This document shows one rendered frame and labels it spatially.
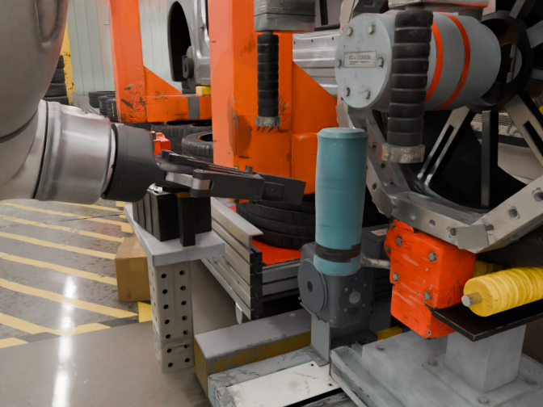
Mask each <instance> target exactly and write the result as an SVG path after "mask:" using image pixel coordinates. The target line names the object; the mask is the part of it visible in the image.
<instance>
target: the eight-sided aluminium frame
mask: <svg viewBox="0 0 543 407"><path fill-rule="evenodd" d="M384 2H385V0H343V3H342V6H341V14H340V17H339V22H340V36H341V35H342V33H343V30H344V29H345V27H346V26H347V25H348V24H349V22H350V21H351V20H352V19H354V18H355V17H356V16H357V15H360V14H363V13H373V14H379V10H380V9H381V7H382V5H383V4H384ZM335 108H336V113H337V122H338V124H339V127H340V128H359V129H363V130H365V131H366V133H367V134H368V142H367V176H366V185H367V187H368V189H369V191H370V194H371V196H372V201H373V202H374V203H375V204H376V206H377V209H378V211H379V213H382V214H384V215H386V216H387V218H390V215H392V216H394V217H396V218H397V219H399V220H400V221H401V222H403V223H405V224H408V225H410V226H412V227H414V228H417V229H419V230H422V231H424V232H425V233H429V234H431V235H433V236H435V237H438V238H440V239H442V240H445V241H447V242H450V243H452V244H454V245H457V246H458V248H459V249H465V250H468V251H470V252H473V253H475V254H478V253H481V252H486V251H489V250H496V249H499V248H503V247H505V246H506V245H509V244H510V243H512V242H514V241H518V240H519V238H520V237H522V236H524V235H525V234H527V233H529V232H531V231H533V230H534V229H536V228H538V227H539V226H541V225H543V175H542V176H540V177H539V178H537V179H536V180H534V181H533V182H531V183H529V184H528V185H527V186H526V187H524V188H523V189H521V190H520V191H518V192H517V193H515V194H514V195H513V196H512V197H510V198H509V199H507V200H505V201H504V202H503V203H501V204H500V205H499V206H497V207H496V208H494V209H493V210H491V211H490V212H488V213H487V214H486V215H482V214H479V213H476V212H472V211H470V210H467V209H464V208H460V207H458V206H455V205H452V204H450V203H445V202H443V201H439V200H437V199H433V198H430V197H427V196H425V195H420V194H418V193H415V192H413V191H412V190H411V189H410V188H409V186H408V184H407V182H406V180H405V178H404V176H403V174H402V172H401V170H400V168H399V166H398V164H397V162H388V161H385V160H383V159H381V155H382V144H384V143H386V141H385V138H384V137H383V135H382V133H381V130H380V129H379V127H378V125H377V122H376V121H375V119H374V117H373V112H372V109H368V110H357V109H355V108H353V107H350V106H349V105H348V104H347V103H346V102H345V100H344V99H343V97H342V95H341V94H340V92H339V88H338V101H337V106H336V107H335Z"/></svg>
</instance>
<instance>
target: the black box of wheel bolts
mask: <svg viewBox="0 0 543 407"><path fill-rule="evenodd" d="M193 201H194V217H195V234H199V233H206V232H210V231H212V216H211V197H197V198H194V197H193ZM132 207H133V220H134V221H135V222H137V223H138V224H139V225H140V226H141V227H142V228H143V229H145V230H146V231H147V232H149V233H150V234H151V235H152V236H154V237H155V238H156V239H158V240H159V241H169V240H172V239H176V238H179V212H178V199H177V196H176V195H175V193H169V192H165V191H162V187H156V186H155V184H152V185H151V186H150V187H149V188H148V190H147V193H146V195H145V197H144V198H143V199H142V200H141V201H139V202H137V203H132Z"/></svg>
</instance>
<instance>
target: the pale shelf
mask: <svg viewBox="0 0 543 407"><path fill-rule="evenodd" d="M124 214H125V216H126V218H127V220H128V222H129V223H130V225H131V227H132V229H133V231H134V233H135V234H136V236H137V238H138V240H139V242H140V243H141V246H142V247H143V249H144V251H145V253H146V255H147V256H148V258H149V260H150V262H151V264H152V265H153V267H156V266H165V265H169V264H174V263H179V262H187V261H192V260H196V259H202V258H210V257H215V256H219V255H224V254H225V243H224V242H223V241H222V240H221V239H220V238H219V237H218V236H217V235H216V234H215V233H214V232H213V231H210V232H206V233H199V234H196V248H192V249H187V250H183V249H182V248H181V246H180V245H179V243H180V238H176V239H172V240H169V241H159V240H158V239H156V238H155V237H154V236H152V235H151V234H150V233H149V232H147V231H146V230H145V229H143V228H142V227H141V226H140V225H139V224H138V223H137V222H135V221H134V220H133V207H132V205H131V204H126V205H124Z"/></svg>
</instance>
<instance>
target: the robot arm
mask: <svg viewBox="0 0 543 407"><path fill-rule="evenodd" d="M68 9H69V0H0V200H4V199H37V200H39V201H55V202H63V203H71V204H85V205H92V204H95V203H96V202H97V201H98V200H99V197H100V198H101V199H106V200H114V201H121V202H128V203H137V202H139V201H141V200H142V199H143V198H144V197H145V195H146V193H147V190H148V188H149V187H150V186H151V185H152V184H155V186H156V187H162V191H165V192H169V193H175V194H178V193H180V192H186V193H189V195H190V196H192V197H194V198H197V197H218V198H228V199H247V200H249V202H251V203H253V204H256V203H257V201H260V200H261V199H263V200H269V201H275V202H281V203H287V204H297V205H301V201H302V198H303V195H304V191H305V185H306V182H305V181H301V180H300V179H296V178H287V177H283V176H278V175H274V174H265V173H260V172H256V171H253V172H252V170H253V167H252V166H246V168H245V171H242V170H240V169H238V168H237V167H228V166H221V165H217V164H212V163H208V162H202V161H199V160H198V159H196V158H193V157H187V156H182V155H178V154H177V153H175V152H172V151H169V150H164V149H162V151H161V152H159V153H158V155H156V154H154V151H155V148H154V139H153V137H152V135H151V134H150V133H149V132H148V131H147V130H145V129H142V128H134V127H130V126H126V125H122V124H115V123H113V124H111V123H110V120H109V118H108V117H107V116H103V114H99V115H96V114H92V113H88V112H86V111H85V112H84V110H82V109H81V108H77V107H71V106H66V105H63V104H60V103H57V102H48V101H47V102H46V101H45V100H42V98H43V97H44V95H45V94H46V92H47V90H48V88H49V85H50V83H51V81H52V78H53V75H54V73H55V70H56V67H57V63H58V60H59V57H60V54H61V47H62V43H63V39H64V35H65V25H66V20H67V15H68ZM251 173H252V174H251Z"/></svg>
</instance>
